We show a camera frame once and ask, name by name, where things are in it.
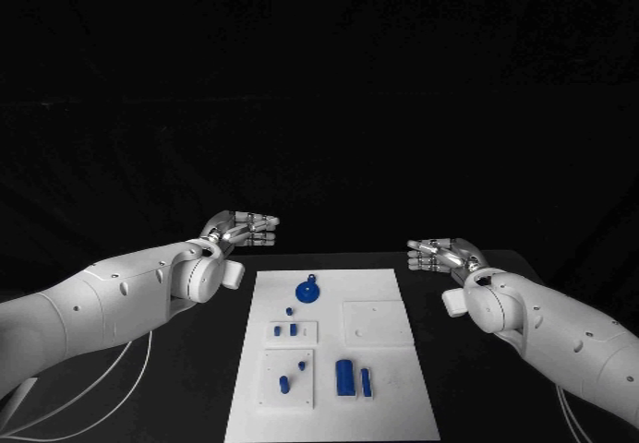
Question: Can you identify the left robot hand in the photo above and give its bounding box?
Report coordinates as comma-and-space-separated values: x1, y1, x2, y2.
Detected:
199, 210, 283, 260

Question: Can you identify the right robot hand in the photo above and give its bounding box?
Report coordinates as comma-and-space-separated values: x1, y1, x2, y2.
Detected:
405, 236, 492, 287

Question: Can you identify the white task board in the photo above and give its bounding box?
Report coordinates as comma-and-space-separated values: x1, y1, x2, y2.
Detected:
223, 269, 441, 443

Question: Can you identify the blue gear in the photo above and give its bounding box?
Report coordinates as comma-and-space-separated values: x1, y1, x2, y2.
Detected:
294, 273, 321, 305

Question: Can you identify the thick blue cylinder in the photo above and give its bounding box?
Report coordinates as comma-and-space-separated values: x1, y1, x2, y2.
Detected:
334, 359, 358, 398

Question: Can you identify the white cable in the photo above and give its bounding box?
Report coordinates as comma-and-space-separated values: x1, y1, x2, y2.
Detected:
554, 384, 587, 443
559, 386, 596, 443
0, 341, 135, 437
0, 330, 153, 443

